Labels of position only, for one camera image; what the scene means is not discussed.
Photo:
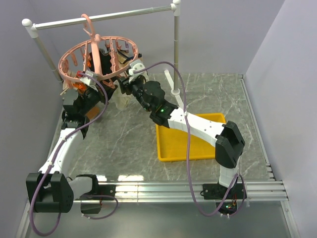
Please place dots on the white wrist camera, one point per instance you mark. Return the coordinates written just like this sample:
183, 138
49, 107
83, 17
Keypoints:
88, 78
135, 69

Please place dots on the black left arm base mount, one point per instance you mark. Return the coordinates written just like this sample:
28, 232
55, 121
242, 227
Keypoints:
93, 202

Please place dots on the beige hanging garment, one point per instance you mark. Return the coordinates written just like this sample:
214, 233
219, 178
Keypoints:
122, 59

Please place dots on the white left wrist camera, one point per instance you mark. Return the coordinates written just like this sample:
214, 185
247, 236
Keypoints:
88, 78

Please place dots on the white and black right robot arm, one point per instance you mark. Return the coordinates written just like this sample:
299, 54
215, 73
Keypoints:
225, 137

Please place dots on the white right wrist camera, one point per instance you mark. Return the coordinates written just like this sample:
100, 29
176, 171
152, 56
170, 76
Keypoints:
135, 69

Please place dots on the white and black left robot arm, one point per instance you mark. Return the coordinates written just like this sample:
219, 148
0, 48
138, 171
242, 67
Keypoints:
48, 189

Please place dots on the aluminium rail frame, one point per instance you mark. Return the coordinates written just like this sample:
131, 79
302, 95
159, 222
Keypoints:
127, 161

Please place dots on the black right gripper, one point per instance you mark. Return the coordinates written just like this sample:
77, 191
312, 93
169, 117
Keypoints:
124, 82

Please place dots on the black hanging garment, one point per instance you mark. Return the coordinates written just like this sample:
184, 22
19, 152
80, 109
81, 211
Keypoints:
105, 59

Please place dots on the yellow plastic tray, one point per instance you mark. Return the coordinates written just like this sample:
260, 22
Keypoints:
188, 134

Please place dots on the pink round clip hanger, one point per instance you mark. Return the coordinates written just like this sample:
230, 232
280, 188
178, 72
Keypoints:
110, 44

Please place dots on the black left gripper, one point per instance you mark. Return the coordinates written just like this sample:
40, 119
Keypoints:
101, 94

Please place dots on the brown hanging garment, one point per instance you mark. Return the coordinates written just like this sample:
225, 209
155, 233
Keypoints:
73, 106

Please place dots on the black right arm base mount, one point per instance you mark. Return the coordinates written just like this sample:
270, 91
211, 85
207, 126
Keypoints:
234, 200

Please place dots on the silver white clothes rack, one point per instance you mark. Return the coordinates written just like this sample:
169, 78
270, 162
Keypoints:
33, 29

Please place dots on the pale green white underwear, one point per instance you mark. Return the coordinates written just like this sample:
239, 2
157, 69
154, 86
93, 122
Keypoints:
120, 99

